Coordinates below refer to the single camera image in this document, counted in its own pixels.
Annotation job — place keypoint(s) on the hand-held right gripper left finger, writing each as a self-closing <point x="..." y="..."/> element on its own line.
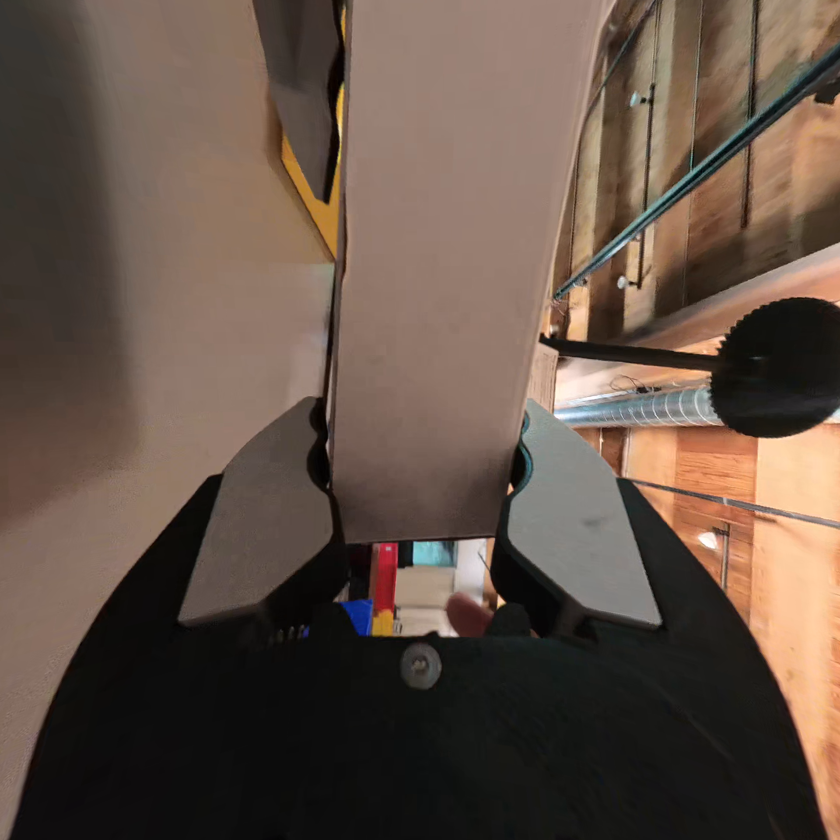
<point x="262" y="544"/>

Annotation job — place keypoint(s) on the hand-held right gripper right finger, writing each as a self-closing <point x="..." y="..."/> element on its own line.
<point x="577" y="544"/>

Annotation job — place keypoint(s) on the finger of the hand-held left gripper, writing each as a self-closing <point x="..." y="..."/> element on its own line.
<point x="302" y="98"/>

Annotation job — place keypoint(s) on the yellow plastic bin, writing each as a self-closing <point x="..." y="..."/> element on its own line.
<point x="318" y="213"/>

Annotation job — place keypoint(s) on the white cardboard box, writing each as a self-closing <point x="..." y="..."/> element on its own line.
<point x="446" y="262"/>

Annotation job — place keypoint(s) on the person's right hand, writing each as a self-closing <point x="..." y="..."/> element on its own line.
<point x="469" y="615"/>

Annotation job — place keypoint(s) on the black rod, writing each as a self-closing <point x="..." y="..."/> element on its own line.
<point x="630" y="354"/>

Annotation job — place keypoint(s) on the black round knob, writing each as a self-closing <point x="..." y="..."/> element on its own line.
<point x="781" y="367"/>

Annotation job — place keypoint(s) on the silver air duct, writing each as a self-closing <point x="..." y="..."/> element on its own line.
<point x="636" y="407"/>

